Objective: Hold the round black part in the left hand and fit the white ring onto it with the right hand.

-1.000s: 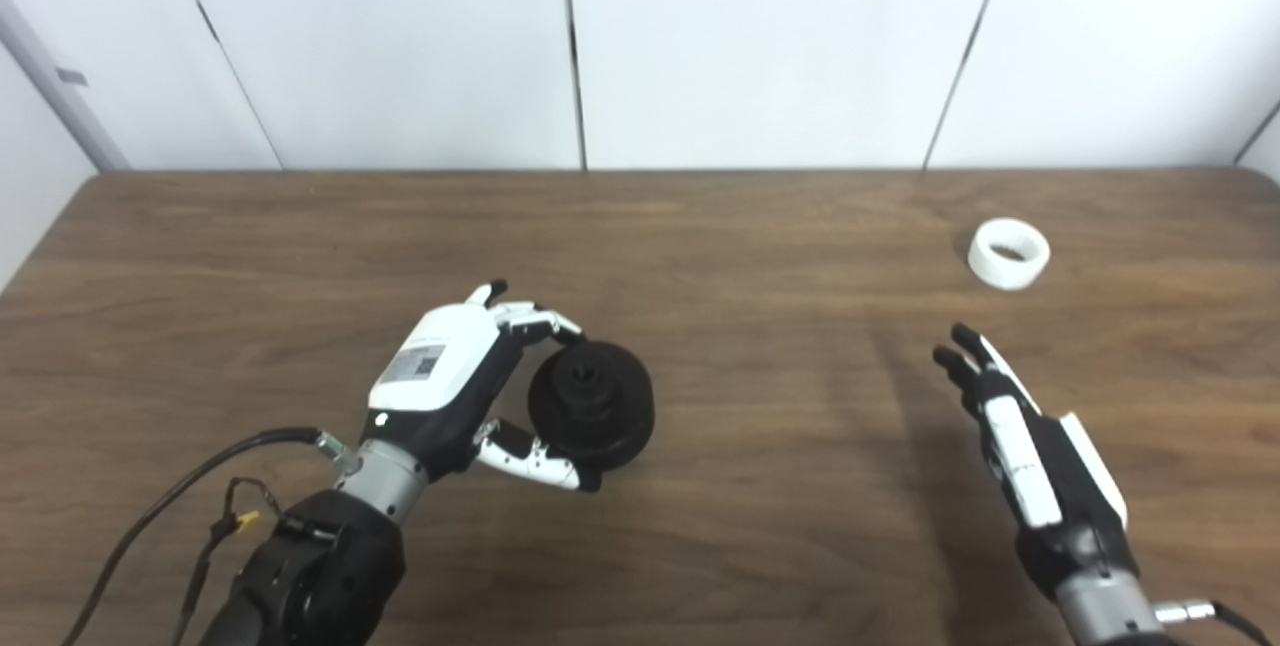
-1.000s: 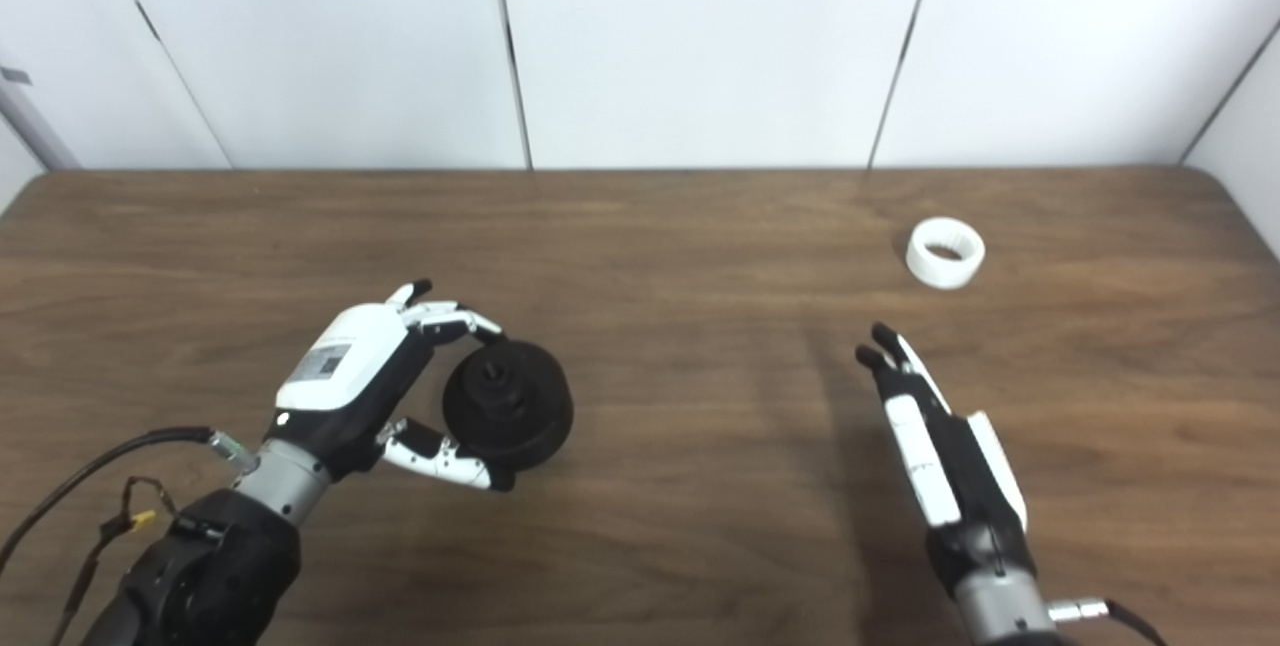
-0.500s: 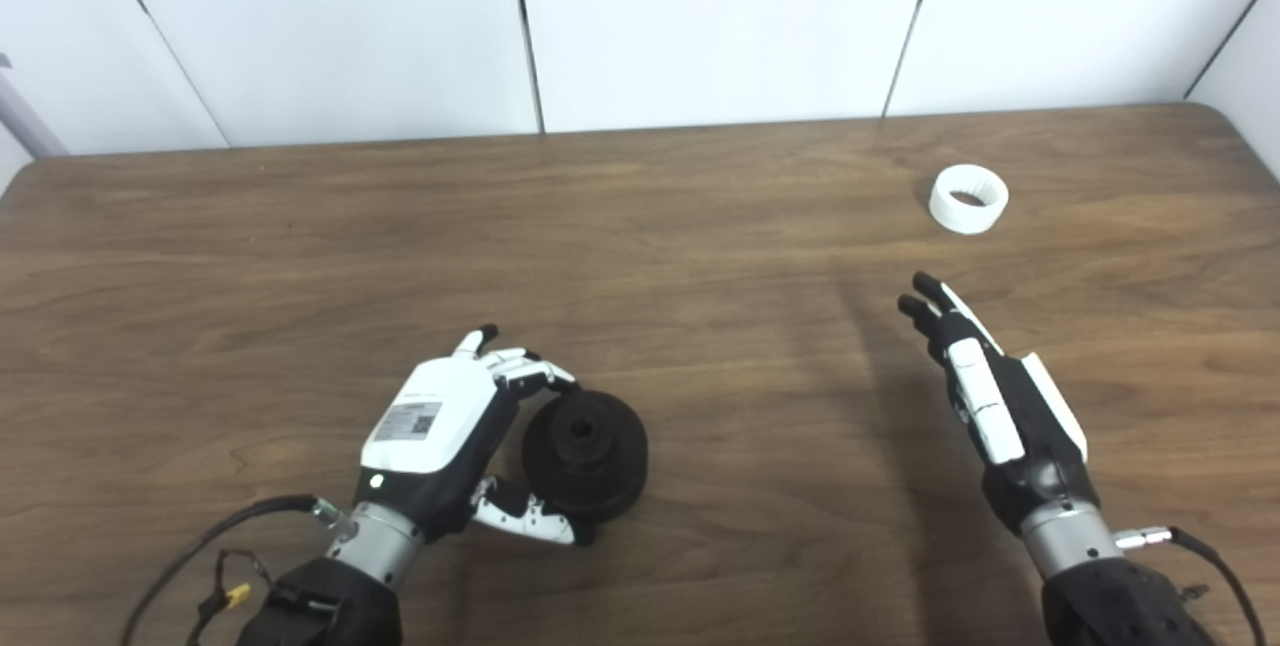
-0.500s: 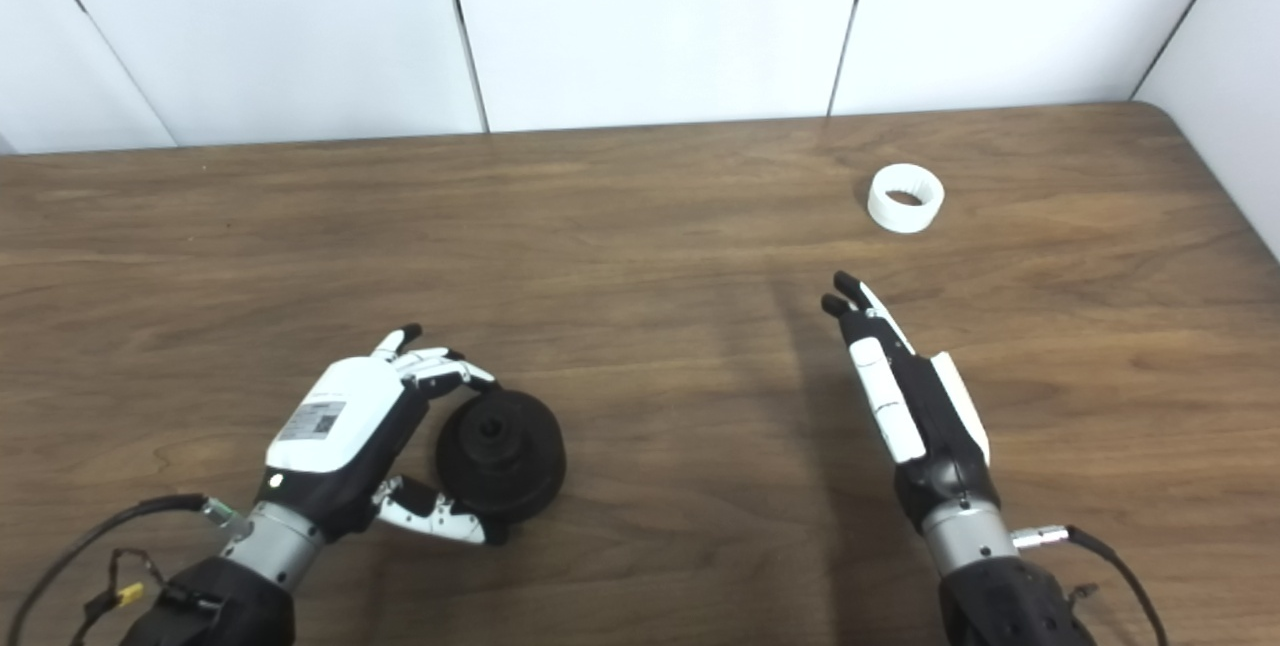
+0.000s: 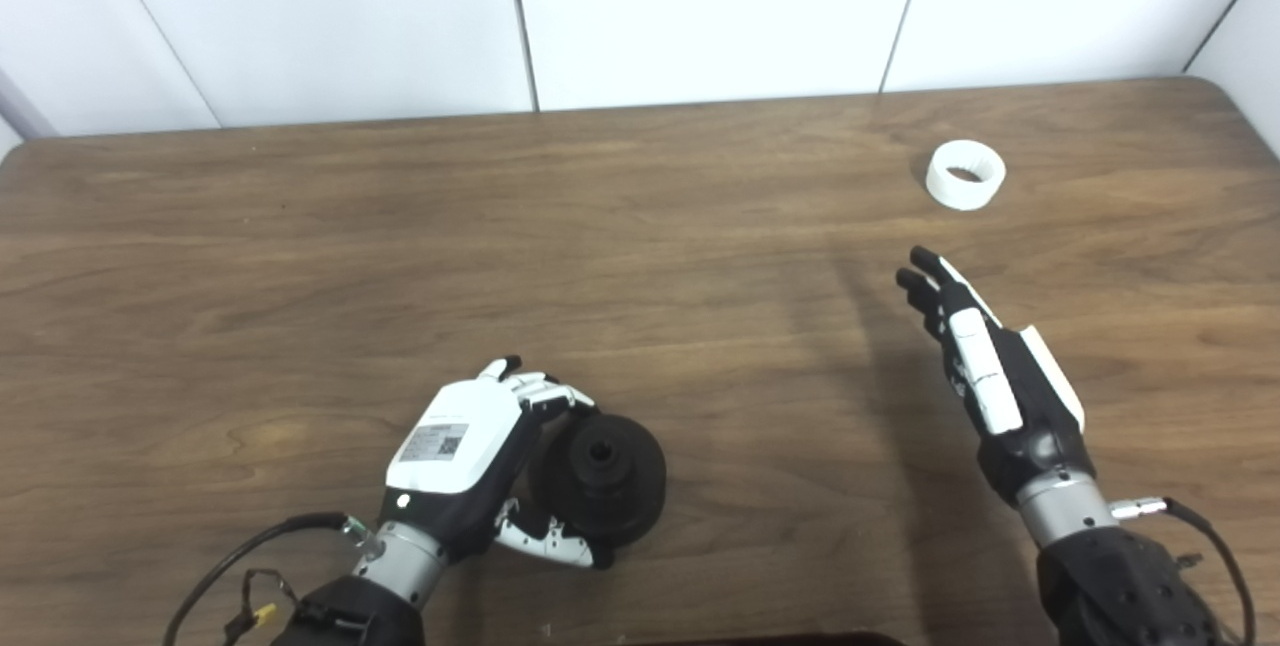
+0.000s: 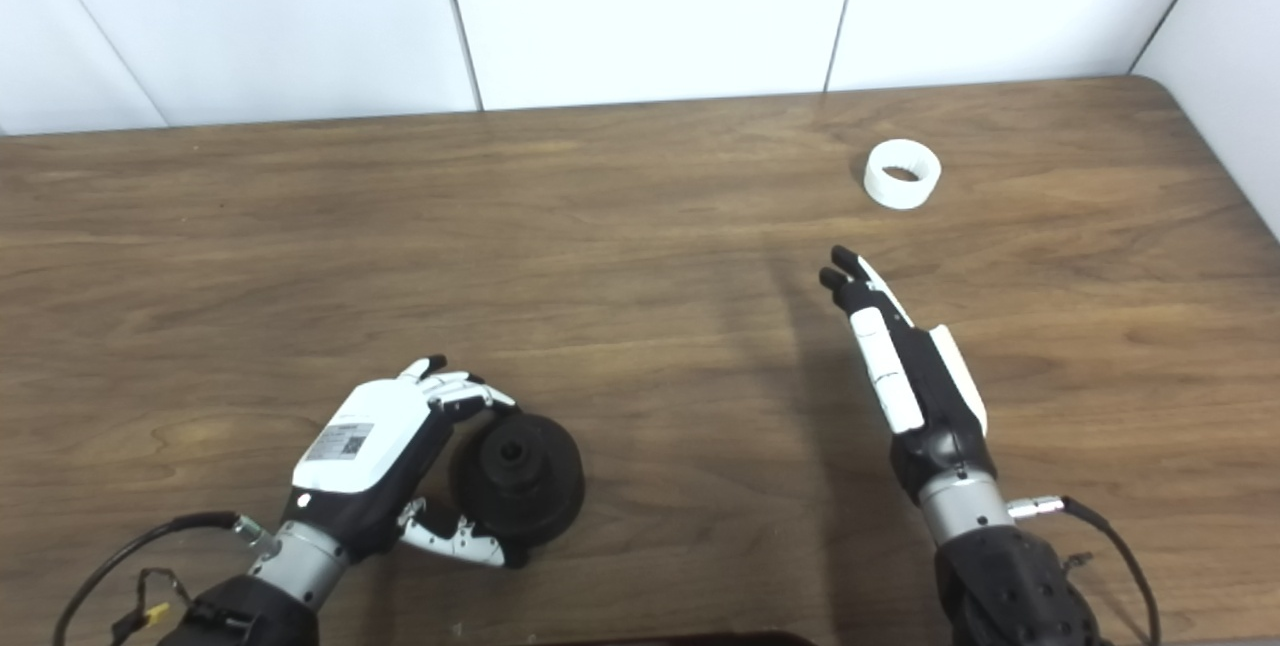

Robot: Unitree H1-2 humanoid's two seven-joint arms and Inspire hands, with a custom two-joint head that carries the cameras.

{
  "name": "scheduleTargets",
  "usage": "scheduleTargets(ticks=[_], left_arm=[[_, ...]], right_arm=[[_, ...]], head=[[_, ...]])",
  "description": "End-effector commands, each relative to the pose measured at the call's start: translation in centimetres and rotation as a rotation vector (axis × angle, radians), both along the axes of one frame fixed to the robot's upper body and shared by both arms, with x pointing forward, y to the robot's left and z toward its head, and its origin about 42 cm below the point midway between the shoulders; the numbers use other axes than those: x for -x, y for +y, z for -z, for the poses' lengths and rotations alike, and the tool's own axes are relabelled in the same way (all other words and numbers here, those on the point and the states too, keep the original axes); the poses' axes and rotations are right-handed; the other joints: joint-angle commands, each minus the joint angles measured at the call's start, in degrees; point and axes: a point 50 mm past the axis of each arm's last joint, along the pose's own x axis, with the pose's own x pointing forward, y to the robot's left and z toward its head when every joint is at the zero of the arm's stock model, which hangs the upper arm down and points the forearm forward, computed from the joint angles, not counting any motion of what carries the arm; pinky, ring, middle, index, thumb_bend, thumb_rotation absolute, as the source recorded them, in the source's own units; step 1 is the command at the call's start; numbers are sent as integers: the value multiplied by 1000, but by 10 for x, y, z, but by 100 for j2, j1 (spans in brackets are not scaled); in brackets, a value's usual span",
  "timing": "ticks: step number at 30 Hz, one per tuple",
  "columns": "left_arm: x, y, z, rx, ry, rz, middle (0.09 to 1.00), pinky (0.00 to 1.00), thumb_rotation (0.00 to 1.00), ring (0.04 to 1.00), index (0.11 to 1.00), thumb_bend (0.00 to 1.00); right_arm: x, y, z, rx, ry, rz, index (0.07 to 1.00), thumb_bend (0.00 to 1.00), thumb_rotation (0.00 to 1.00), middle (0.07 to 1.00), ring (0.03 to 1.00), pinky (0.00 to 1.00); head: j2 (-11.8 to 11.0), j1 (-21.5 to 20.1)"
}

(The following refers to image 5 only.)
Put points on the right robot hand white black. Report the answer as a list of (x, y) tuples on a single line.
[(1010, 406)]

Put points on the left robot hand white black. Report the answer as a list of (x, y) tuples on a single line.
[(455, 456)]

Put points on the round black plastic part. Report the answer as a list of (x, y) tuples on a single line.
[(610, 481)]

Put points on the gray corner post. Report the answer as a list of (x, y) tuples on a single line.
[(18, 111)]

